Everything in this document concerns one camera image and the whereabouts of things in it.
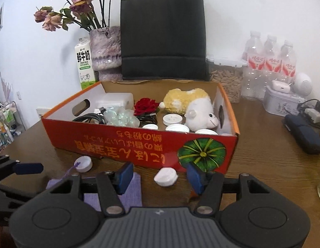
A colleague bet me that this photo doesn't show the black cable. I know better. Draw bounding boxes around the black cable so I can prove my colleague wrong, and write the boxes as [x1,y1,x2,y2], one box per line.
[72,112,109,124]

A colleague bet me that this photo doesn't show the small white paper ball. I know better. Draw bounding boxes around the small white paper ball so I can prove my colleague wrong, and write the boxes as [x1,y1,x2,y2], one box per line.
[154,167,178,187]

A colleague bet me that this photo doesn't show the dried rose bouquet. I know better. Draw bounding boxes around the dried rose bouquet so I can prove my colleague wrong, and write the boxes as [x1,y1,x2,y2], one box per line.
[34,0,116,31]

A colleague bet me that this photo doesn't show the translucent plastic box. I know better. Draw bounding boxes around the translucent plastic box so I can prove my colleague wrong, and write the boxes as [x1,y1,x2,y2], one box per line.
[95,93,135,110]

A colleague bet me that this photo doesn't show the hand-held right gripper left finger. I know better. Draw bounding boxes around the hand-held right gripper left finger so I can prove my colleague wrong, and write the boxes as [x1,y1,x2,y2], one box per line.
[47,162,135,216]

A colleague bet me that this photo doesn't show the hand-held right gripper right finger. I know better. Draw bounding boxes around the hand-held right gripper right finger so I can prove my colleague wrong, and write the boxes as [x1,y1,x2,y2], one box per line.
[186,163,270,214]

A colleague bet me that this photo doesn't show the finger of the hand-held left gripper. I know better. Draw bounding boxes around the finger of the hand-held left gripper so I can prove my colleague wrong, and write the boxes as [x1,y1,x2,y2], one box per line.
[0,183,34,207]
[0,155,44,181]

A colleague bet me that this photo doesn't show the red cardboard box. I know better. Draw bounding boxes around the red cardboard box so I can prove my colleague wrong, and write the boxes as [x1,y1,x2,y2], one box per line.
[41,80,240,173]

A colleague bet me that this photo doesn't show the crushed clear plastic bottle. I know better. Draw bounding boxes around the crushed clear plastic bottle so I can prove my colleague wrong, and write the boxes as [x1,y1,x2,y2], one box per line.
[103,106,140,128]

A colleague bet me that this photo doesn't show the purple cloth pouch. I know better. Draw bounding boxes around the purple cloth pouch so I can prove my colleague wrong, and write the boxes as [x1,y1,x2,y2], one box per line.
[46,172,143,212]

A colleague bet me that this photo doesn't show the pack of water bottles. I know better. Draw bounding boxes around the pack of water bottles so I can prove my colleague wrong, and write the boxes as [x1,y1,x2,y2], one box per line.
[263,34,282,83]

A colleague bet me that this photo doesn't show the yellow and white plush toy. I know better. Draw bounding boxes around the yellow and white plush toy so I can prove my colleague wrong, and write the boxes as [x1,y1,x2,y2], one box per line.
[159,88,219,132]

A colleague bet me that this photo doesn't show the black glasses case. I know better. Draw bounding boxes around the black glasses case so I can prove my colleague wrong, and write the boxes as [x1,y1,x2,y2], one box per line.
[284,114,320,155]

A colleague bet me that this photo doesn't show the white earbud case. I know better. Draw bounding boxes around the white earbud case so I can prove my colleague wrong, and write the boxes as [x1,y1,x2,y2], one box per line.
[271,80,291,93]

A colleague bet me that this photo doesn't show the white board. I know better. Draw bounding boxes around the white board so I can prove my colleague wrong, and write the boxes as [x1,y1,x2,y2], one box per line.
[36,107,53,121]

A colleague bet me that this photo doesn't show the cluttered wire rack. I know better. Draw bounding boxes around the cluttered wire rack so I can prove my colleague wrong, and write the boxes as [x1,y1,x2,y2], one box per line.
[0,101,21,151]

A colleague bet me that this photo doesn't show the paper sheet with drawings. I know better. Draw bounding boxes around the paper sheet with drawings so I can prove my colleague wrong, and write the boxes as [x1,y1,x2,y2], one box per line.
[0,72,14,101]

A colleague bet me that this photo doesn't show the clear snack container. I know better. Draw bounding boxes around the clear snack container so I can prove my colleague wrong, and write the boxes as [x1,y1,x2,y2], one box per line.
[207,57,247,104]

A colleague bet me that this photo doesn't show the mottled purple vase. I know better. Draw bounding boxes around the mottled purple vase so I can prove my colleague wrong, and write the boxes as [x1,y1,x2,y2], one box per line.
[89,26,123,82]

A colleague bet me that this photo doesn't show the black paper bag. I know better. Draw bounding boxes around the black paper bag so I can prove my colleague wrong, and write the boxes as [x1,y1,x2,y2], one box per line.
[120,0,209,82]

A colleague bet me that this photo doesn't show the white ribbed cap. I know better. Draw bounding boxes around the white ribbed cap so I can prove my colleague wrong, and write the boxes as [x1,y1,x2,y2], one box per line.
[165,124,190,133]

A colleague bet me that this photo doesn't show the white round speaker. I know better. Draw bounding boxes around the white round speaker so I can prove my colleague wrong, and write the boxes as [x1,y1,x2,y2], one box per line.
[291,72,314,98]

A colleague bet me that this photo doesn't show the red rose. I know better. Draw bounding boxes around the red rose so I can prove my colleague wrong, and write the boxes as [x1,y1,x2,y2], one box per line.
[134,98,160,116]

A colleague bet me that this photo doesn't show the white jar with purple string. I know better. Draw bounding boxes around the white jar with purple string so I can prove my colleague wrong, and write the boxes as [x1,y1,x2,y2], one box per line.
[73,156,93,173]

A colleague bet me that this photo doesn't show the green and white milk carton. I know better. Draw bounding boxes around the green and white milk carton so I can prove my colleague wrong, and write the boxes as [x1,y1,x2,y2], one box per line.
[74,37,96,91]

